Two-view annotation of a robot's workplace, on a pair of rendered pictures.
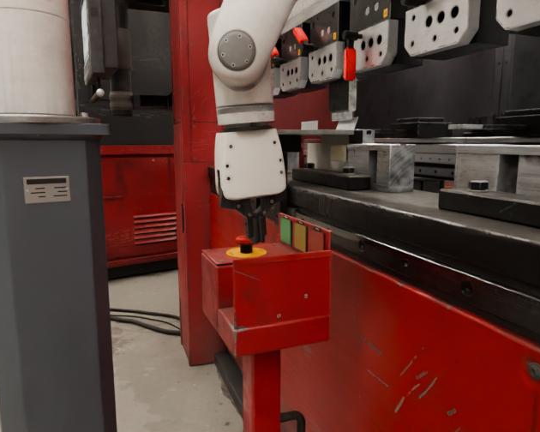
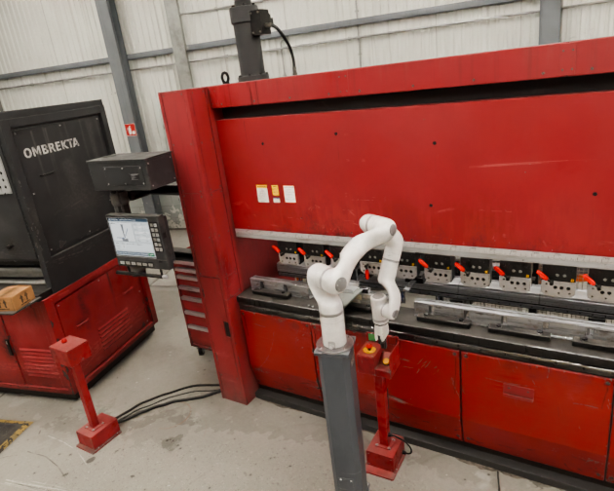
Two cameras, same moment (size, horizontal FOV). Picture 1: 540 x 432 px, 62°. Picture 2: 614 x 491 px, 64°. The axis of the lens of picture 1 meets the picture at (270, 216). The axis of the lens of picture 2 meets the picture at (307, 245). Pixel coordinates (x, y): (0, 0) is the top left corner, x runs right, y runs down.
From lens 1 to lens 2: 238 cm
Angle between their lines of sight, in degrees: 37
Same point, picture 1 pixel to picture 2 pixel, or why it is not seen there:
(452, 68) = not seen: hidden behind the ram
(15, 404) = (353, 418)
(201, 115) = (228, 271)
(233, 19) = (395, 308)
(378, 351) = (407, 359)
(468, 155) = (418, 304)
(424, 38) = (400, 274)
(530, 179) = (437, 311)
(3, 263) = (350, 384)
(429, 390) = (428, 364)
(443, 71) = not seen: hidden behind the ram
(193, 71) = (221, 249)
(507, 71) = not seen: hidden behind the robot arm
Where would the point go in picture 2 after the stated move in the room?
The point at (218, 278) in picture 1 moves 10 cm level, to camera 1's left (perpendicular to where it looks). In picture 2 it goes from (373, 360) to (361, 368)
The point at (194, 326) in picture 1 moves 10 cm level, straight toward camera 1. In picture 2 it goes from (245, 383) to (253, 388)
